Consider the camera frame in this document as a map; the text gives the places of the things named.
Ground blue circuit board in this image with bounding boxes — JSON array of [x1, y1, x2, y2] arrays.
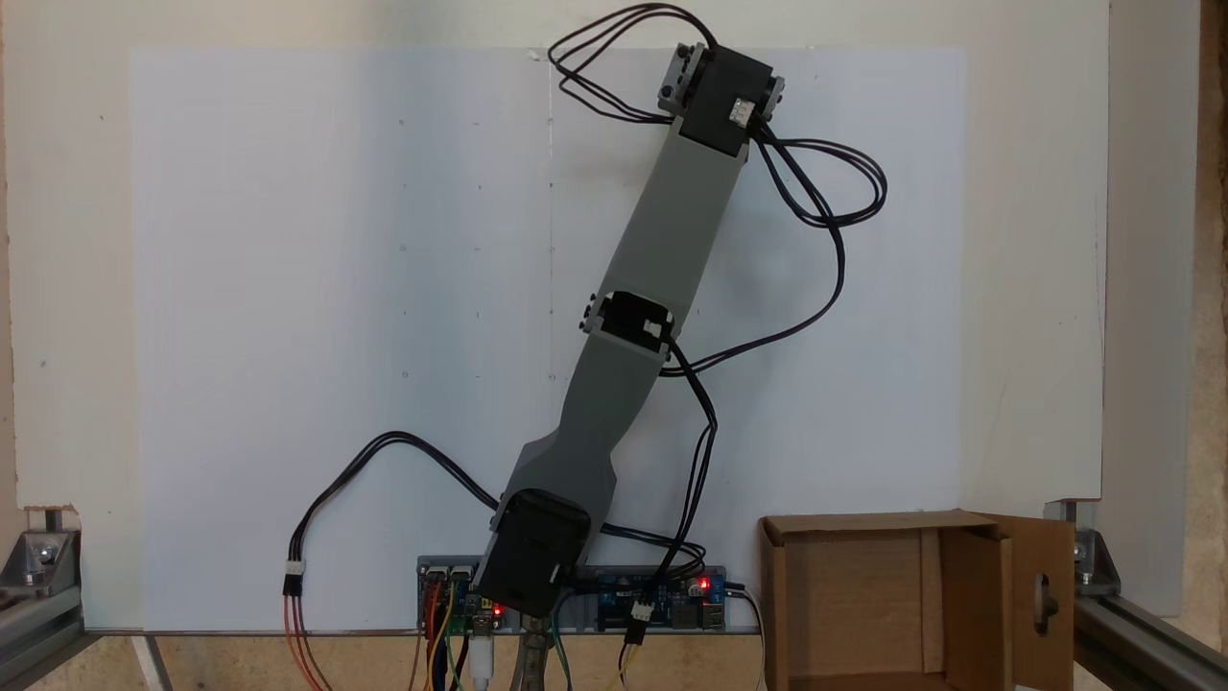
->
[[590, 573, 728, 632]]

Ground grey board mounting plate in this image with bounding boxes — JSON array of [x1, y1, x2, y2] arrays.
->
[[416, 555, 728, 636]]

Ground metal table clamp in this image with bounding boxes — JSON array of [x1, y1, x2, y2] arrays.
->
[[514, 619, 561, 691]]

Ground brown cardboard box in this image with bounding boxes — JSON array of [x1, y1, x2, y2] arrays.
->
[[760, 509, 1077, 691]]

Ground black servo cable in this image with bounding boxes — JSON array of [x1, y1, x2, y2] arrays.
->
[[574, 341, 720, 646], [548, 3, 719, 126], [662, 132, 888, 378]]

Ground black cable with white connector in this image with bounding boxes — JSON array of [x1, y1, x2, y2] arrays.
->
[[284, 431, 502, 598]]

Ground circuit board with coloured wires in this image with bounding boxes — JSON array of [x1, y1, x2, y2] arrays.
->
[[420, 566, 506, 636]]

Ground yellow jumper wire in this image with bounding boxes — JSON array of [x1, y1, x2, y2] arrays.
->
[[425, 579, 459, 691]]

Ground white USB cable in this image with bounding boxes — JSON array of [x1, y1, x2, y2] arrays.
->
[[468, 614, 497, 691]]

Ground red and orange wires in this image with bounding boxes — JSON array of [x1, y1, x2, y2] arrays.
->
[[282, 590, 334, 691]]

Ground metal corner bracket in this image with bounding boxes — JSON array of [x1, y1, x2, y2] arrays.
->
[[1044, 499, 1122, 599], [0, 509, 83, 600]]

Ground aluminium frame post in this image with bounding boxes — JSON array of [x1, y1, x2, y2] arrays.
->
[[1073, 593, 1228, 691], [0, 584, 87, 691]]

